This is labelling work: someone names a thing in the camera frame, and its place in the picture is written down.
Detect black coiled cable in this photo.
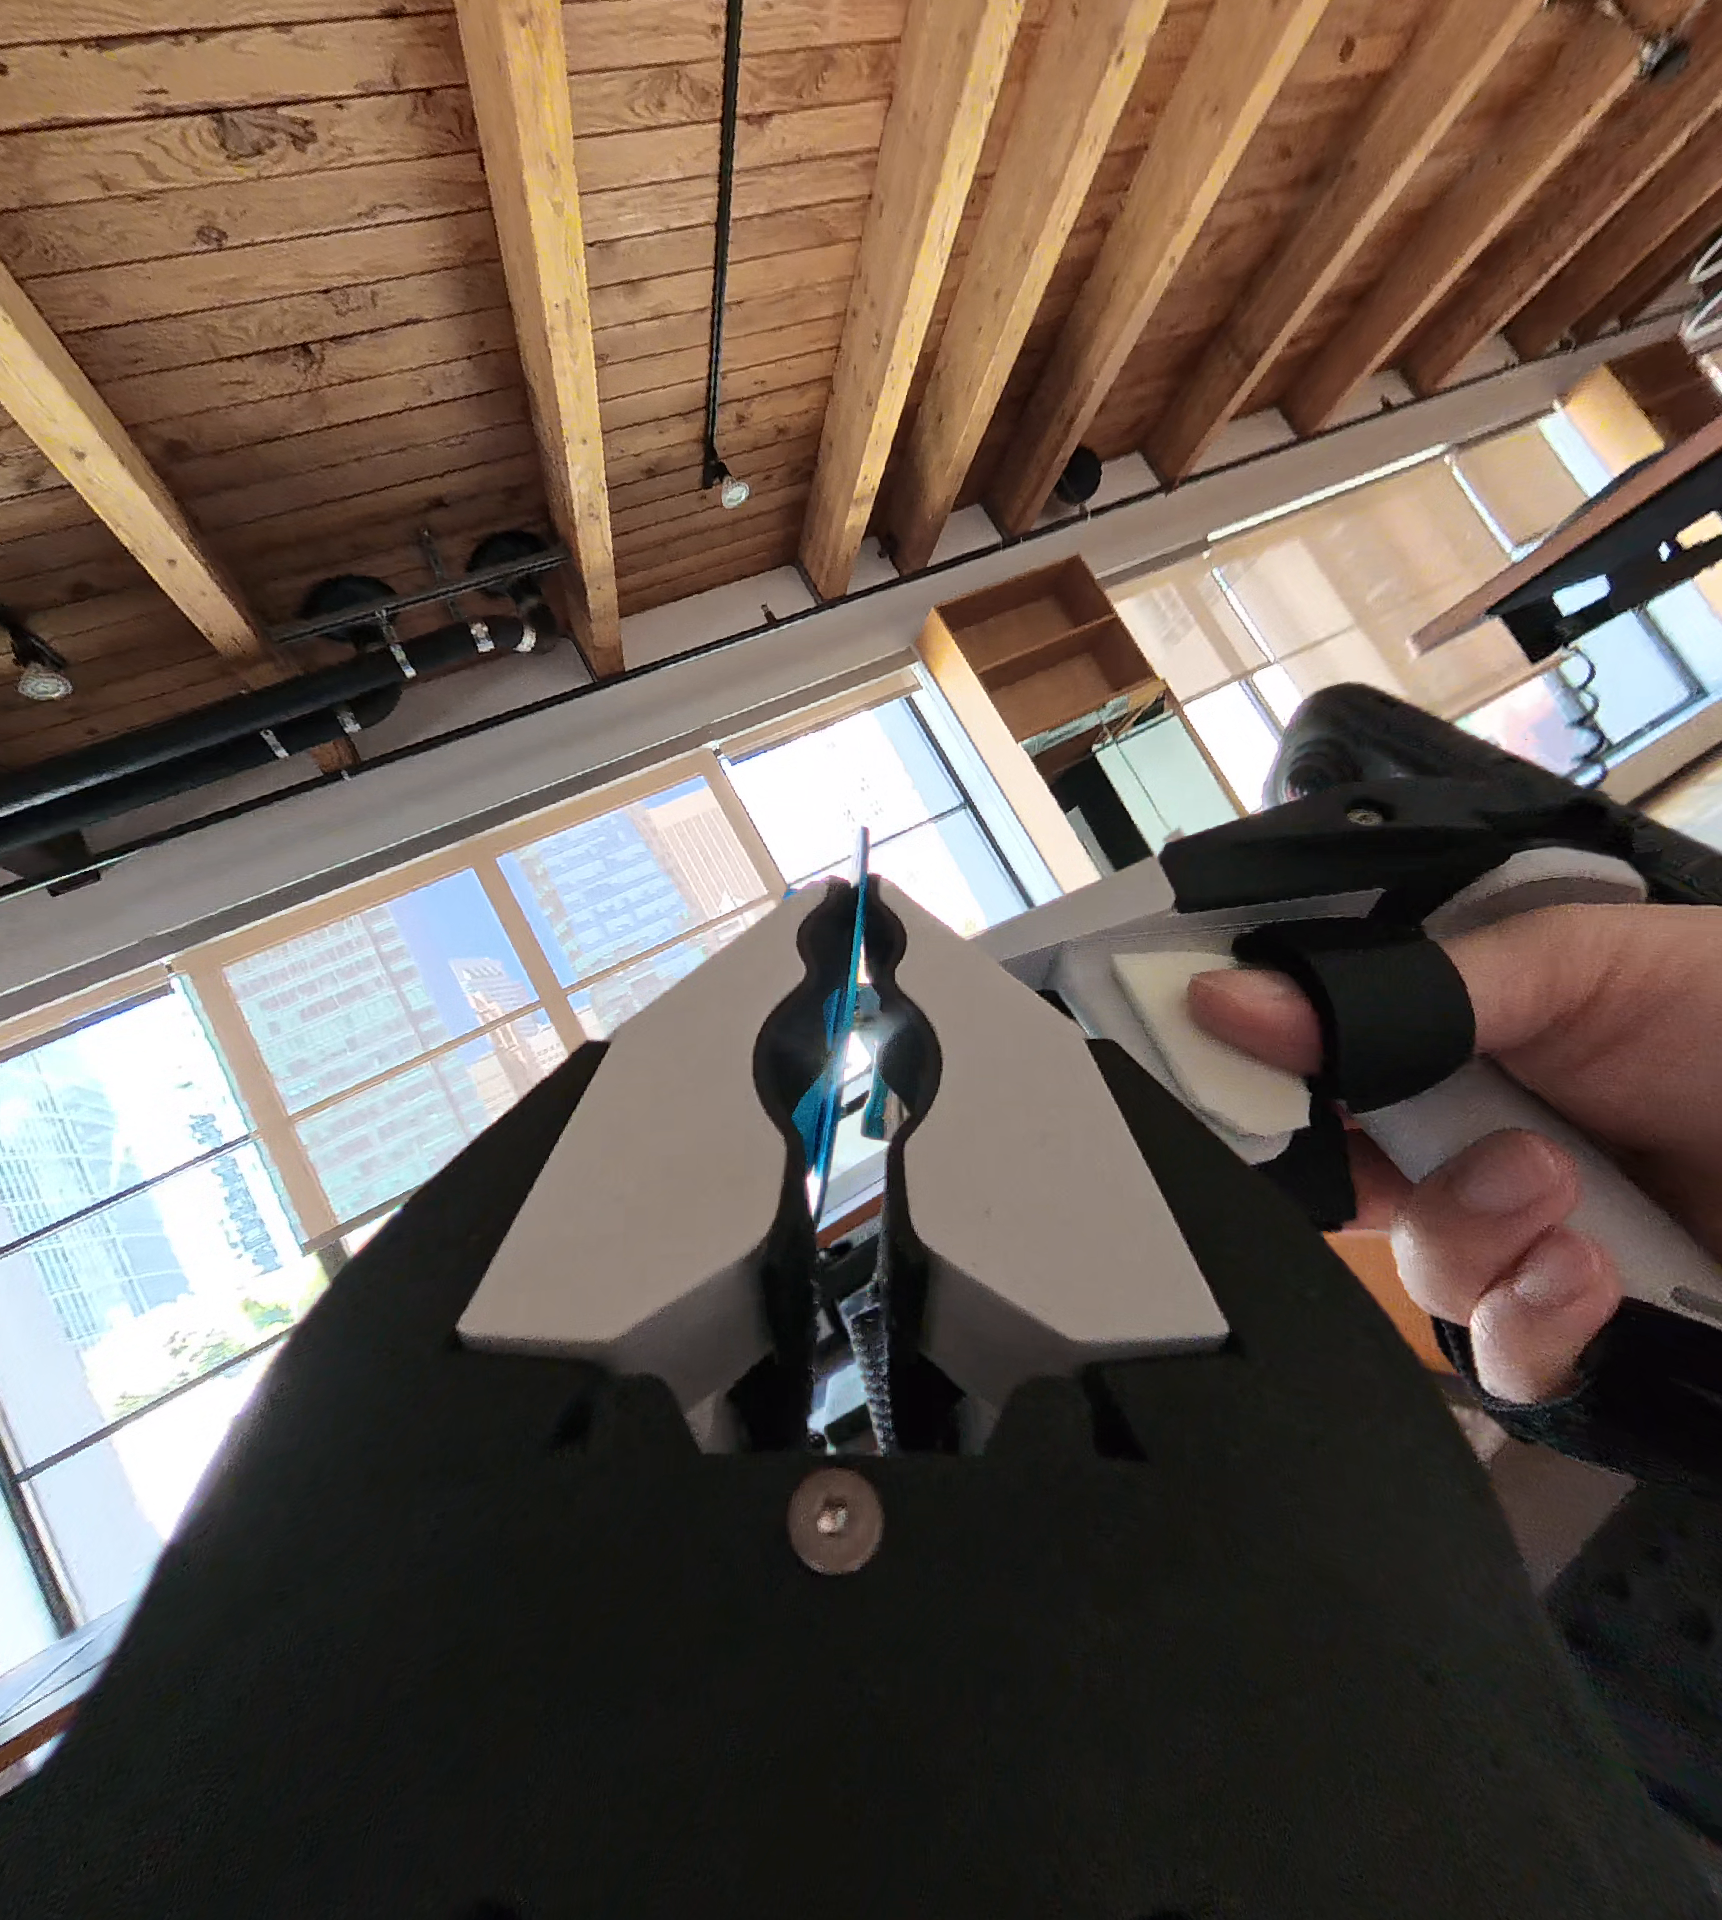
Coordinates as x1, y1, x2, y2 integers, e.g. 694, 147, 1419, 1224
1555, 646, 1622, 792

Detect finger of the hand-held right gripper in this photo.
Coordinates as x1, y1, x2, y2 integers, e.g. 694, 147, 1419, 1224
981, 891, 1387, 1041

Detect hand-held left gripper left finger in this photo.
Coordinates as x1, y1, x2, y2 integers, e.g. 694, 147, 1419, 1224
459, 877, 821, 1457

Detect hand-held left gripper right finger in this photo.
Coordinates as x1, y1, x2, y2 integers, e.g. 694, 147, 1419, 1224
858, 877, 1229, 1457

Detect black ceiling pipes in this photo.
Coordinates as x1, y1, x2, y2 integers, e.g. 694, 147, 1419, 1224
0, 592, 562, 897

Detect wooden bookshelf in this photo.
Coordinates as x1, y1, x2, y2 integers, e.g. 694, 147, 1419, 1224
916, 555, 1246, 901

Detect window with roller blind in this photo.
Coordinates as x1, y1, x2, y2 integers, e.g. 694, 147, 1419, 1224
1108, 406, 1722, 797

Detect person's right hand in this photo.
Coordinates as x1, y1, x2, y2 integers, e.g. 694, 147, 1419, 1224
1188, 898, 1722, 1409

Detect blue round metal plate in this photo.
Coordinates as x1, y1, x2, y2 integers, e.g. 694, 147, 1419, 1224
791, 821, 897, 1241

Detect large paned window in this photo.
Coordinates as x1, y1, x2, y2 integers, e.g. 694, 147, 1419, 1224
0, 684, 1028, 1638

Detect raised standing desk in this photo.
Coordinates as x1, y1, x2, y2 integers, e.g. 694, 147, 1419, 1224
1408, 336, 1722, 669

